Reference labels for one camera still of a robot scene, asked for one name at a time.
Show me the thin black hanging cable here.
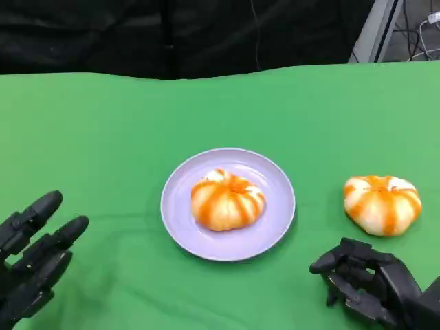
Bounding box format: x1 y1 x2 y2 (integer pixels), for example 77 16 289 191
250 0 261 72

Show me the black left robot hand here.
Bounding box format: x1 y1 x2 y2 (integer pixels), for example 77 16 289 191
0 190 90 330

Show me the black backdrop curtain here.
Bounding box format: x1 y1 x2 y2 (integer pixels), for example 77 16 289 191
0 0 376 82

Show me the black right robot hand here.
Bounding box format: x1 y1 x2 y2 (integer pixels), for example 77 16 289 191
309 236 424 327

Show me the black floor cable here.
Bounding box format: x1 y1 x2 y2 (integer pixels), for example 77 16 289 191
393 0 423 62

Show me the orange and white bread roll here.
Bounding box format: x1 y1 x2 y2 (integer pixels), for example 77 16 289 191
190 168 267 232
343 175 423 238

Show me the white cable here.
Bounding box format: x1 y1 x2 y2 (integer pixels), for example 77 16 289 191
410 11 440 60

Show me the green table cloth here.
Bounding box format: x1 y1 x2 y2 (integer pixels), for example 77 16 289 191
0 58 440 330

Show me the grey metal frame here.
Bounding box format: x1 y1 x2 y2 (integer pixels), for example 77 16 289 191
348 0 404 65

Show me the lilac plate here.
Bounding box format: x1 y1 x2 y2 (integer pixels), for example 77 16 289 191
159 147 297 263

